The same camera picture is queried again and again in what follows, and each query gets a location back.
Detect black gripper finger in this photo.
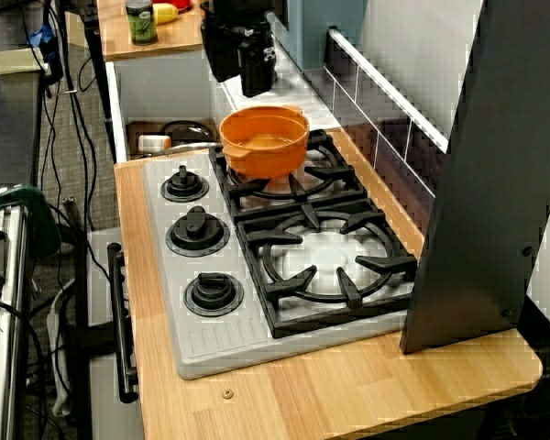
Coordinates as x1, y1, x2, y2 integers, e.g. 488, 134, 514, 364
201, 43, 242, 83
240, 45, 276, 98

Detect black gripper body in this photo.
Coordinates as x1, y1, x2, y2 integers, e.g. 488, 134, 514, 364
200, 20, 276, 50

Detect orange plastic toy pot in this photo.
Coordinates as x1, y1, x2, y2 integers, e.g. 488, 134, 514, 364
218, 104, 311, 180

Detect wooden side table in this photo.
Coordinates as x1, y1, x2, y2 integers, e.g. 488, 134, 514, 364
95, 0, 207, 61

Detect white toy sink unit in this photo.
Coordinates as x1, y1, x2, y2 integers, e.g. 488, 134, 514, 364
104, 38, 340, 164

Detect yellow squeeze bottle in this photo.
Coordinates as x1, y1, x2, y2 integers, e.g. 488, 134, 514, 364
151, 2, 182, 25

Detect dark round pan lid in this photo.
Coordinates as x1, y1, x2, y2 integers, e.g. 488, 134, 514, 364
162, 119, 216, 143

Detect teal blue box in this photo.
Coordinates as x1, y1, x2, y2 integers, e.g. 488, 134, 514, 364
274, 0, 368, 70

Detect green labelled can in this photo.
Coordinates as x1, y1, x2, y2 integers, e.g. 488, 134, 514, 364
125, 0, 160, 46

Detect stainless steel pot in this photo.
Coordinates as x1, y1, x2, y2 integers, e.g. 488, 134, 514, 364
135, 140, 224, 160

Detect white toy block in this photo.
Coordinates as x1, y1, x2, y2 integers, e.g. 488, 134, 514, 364
137, 134, 171, 155

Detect black stand pole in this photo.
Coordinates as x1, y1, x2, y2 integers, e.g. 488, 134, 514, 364
80, 0, 118, 161

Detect black burner grate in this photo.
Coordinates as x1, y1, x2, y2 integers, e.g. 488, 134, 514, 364
208, 128, 372, 224
236, 199, 418, 340

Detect black stove knob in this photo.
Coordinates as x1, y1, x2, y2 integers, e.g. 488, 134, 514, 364
165, 205, 231, 258
159, 165, 210, 203
183, 272, 245, 318

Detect dark tile backsplash panel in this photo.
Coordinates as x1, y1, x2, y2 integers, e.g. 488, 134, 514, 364
323, 27, 450, 230

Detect dark grey desk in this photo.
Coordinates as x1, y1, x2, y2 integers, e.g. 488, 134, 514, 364
0, 13, 45, 184

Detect green clamp tool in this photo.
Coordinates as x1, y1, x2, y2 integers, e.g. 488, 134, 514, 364
0, 182, 63, 259

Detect black slanted side panel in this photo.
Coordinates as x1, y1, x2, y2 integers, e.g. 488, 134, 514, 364
399, 0, 550, 355

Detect grey toy stove plate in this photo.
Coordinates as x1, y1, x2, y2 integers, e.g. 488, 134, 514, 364
140, 153, 416, 380

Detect white power strip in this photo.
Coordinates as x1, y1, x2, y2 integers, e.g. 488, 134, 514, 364
48, 292, 74, 416

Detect long black cable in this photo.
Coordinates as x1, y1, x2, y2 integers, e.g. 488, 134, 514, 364
49, 0, 97, 233

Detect black oven door handle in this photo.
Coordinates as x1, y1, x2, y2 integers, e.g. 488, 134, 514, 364
106, 242, 140, 404

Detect silver metal frame rail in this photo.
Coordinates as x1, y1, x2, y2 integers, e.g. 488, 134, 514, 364
0, 201, 33, 440

